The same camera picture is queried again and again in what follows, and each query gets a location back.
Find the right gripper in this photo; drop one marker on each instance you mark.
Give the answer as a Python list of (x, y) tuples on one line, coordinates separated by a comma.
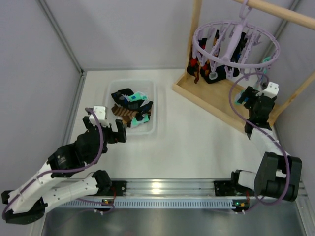
[(252, 99)]

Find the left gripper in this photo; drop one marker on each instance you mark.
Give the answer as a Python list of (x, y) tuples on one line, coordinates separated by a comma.
[(108, 134)]

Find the mint green sock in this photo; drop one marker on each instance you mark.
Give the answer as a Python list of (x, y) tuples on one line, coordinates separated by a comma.
[(259, 84)]

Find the navy patterned sock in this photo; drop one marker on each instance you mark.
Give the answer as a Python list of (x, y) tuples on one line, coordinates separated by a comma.
[(237, 53)]

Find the black grey-sole sock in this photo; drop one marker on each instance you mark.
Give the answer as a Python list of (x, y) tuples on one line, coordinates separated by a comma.
[(212, 77)]

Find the argyle red orange sock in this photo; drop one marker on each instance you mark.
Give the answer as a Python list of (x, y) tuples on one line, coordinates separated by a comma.
[(194, 69)]

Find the purple round clip hanger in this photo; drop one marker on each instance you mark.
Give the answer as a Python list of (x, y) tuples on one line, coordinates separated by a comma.
[(229, 43)]

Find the brown striped sock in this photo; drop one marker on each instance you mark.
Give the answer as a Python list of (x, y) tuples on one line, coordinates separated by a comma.
[(123, 112)]

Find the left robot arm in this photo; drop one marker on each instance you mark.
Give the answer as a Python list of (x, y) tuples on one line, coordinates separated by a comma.
[(39, 195)]

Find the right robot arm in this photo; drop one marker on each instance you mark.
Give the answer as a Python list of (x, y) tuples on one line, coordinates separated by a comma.
[(278, 175)]

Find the wooden hanger stand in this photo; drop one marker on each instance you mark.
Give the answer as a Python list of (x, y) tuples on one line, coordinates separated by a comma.
[(213, 99)]

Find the mint sock in basket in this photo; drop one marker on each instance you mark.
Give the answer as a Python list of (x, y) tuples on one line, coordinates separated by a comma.
[(139, 118)]

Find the white plastic basket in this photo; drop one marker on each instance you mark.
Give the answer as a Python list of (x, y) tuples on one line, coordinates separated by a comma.
[(146, 86)]

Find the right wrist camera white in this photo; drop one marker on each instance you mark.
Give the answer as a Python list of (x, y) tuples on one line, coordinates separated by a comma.
[(270, 91)]

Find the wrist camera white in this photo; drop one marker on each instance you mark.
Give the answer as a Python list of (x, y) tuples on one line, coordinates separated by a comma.
[(100, 112), (270, 91)]

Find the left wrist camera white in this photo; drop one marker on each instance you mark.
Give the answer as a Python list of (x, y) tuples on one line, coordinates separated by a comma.
[(100, 112)]

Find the aluminium rail base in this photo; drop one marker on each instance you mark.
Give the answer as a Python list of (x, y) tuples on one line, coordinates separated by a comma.
[(217, 194)]

